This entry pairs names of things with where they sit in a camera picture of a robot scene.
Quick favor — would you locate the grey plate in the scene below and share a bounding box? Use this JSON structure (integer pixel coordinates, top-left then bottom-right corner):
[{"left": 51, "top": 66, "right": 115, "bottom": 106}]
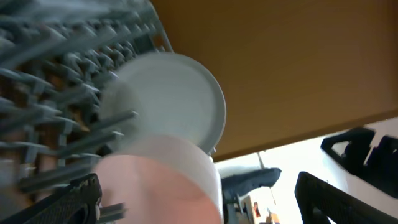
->
[{"left": 99, "top": 52, "right": 226, "bottom": 154}]

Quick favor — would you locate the pink bowl with food scraps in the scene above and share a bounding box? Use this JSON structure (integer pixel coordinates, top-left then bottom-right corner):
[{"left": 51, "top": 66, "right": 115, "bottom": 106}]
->
[{"left": 93, "top": 135, "right": 224, "bottom": 224}]

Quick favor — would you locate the grey dishwasher rack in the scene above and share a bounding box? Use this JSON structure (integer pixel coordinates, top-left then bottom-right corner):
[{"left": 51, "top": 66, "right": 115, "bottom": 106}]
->
[{"left": 1, "top": 0, "right": 170, "bottom": 218}]

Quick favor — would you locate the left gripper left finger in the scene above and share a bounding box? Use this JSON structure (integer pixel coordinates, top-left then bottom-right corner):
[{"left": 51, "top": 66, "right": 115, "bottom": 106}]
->
[{"left": 1, "top": 173, "right": 102, "bottom": 224}]

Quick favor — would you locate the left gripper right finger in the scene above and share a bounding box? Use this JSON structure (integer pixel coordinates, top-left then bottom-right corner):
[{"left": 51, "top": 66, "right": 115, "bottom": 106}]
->
[{"left": 295, "top": 172, "right": 397, "bottom": 224}]

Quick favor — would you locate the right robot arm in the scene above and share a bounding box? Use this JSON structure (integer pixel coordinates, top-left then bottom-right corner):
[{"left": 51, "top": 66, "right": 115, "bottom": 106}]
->
[{"left": 320, "top": 118, "right": 397, "bottom": 217}]

